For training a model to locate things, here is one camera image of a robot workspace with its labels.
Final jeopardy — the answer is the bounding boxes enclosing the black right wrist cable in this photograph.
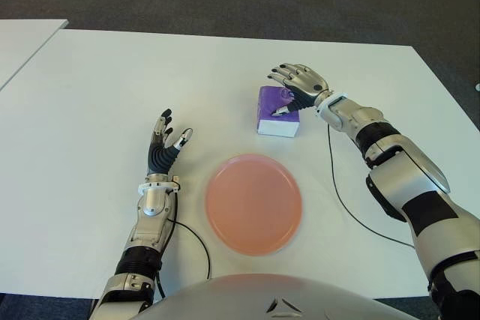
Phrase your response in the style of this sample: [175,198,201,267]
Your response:
[326,123,416,250]

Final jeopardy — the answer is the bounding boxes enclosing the white side table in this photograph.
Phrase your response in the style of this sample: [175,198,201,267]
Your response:
[0,19,70,88]

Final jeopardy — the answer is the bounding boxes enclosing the silver robot torso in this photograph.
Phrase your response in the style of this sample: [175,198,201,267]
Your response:
[129,274,443,320]

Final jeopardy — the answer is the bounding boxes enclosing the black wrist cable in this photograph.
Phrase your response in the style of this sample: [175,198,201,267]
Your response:
[155,181,212,301]
[326,123,416,250]

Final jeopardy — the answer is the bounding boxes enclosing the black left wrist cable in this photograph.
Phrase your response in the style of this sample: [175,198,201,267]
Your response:
[155,181,212,301]

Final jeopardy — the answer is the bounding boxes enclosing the round pink plate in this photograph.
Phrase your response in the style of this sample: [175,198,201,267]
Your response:
[204,153,303,257]

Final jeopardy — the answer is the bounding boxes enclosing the purple tissue paper pack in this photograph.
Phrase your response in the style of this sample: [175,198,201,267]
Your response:
[256,85,302,138]

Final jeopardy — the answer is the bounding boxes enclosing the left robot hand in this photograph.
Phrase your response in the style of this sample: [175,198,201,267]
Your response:
[146,108,194,178]

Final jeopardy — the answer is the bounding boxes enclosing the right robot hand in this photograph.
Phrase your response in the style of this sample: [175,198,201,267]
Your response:
[266,61,335,117]

